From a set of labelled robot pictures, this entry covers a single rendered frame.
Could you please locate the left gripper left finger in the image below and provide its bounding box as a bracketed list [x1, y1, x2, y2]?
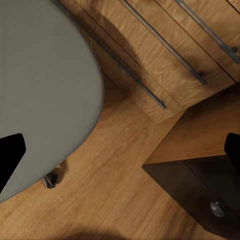
[0, 133, 26, 193]

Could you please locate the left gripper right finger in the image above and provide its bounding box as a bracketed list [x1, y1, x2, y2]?
[224, 132, 240, 173]

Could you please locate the swivel chair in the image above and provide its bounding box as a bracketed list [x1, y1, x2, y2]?
[0, 0, 105, 203]

